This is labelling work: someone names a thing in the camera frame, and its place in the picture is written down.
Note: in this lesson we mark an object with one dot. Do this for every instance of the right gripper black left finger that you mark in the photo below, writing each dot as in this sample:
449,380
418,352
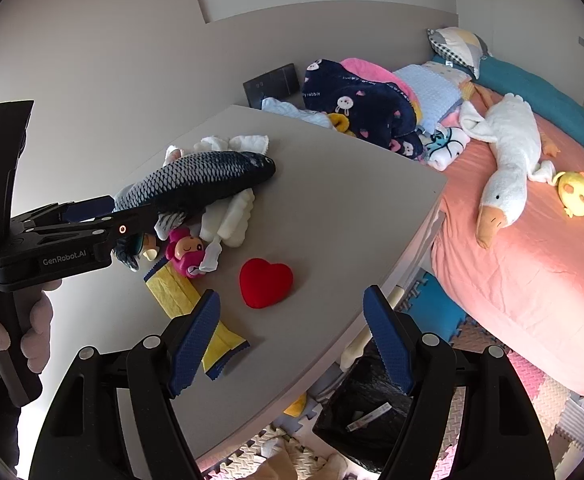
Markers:
111,407

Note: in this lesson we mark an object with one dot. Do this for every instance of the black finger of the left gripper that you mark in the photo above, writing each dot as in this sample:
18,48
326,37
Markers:
88,209

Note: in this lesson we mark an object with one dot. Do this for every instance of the brown bear toy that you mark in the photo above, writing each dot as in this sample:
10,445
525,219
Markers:
150,248

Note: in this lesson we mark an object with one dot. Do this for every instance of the grey plush fish toy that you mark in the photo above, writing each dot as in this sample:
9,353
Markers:
182,189

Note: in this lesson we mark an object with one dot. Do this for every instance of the pink monkey toy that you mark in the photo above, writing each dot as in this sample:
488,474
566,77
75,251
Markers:
185,252

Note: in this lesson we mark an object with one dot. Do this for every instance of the yellow snack wrapper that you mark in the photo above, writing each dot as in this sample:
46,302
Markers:
177,296

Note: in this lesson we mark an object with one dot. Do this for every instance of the white foam packing piece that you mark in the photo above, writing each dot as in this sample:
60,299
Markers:
227,220

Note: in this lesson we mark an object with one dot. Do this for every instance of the white towel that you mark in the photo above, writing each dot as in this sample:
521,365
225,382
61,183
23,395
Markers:
255,144

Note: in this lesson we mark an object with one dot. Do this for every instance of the red heart plush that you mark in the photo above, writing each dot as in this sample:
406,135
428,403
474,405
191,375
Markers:
264,284

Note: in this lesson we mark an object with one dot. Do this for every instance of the small white plastic bottle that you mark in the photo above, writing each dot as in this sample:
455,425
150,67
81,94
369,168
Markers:
212,254

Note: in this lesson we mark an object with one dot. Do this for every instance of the black trash bin bag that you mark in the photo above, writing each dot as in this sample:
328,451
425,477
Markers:
364,416

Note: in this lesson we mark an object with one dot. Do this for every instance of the pink bed sheet mattress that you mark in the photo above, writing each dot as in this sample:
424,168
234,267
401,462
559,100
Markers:
528,288

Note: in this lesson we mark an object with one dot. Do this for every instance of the light blue baby cloth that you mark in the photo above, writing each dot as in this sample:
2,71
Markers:
287,109

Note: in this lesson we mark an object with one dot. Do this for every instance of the yellow chick plush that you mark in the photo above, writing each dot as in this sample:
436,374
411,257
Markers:
570,189

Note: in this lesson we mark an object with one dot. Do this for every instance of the white bedside cabinet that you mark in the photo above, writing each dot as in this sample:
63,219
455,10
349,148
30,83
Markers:
338,238

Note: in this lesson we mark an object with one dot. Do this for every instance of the yellow fuzzy cloth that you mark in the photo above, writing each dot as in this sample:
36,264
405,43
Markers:
340,122

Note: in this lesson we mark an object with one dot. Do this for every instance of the white cartoon print cloth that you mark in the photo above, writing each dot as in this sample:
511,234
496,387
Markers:
443,146

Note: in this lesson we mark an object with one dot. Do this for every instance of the navy rabbit print blanket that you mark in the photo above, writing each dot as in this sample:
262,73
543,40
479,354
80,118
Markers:
377,112

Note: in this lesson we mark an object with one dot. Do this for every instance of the pink fleece blanket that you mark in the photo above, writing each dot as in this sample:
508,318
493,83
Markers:
376,73

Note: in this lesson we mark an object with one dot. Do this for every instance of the white goose plush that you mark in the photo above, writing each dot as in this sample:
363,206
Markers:
509,127

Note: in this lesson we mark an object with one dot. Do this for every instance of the teal long pillow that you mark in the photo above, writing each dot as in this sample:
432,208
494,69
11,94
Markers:
545,99

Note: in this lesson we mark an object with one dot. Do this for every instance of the light blue knitted blanket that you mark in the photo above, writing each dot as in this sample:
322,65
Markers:
437,95

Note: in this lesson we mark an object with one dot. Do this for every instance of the patterned grey yellow pillow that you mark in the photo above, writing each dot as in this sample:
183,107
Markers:
460,47

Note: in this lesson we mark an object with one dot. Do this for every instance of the black wall switch panel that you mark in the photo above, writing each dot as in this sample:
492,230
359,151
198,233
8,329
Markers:
280,84

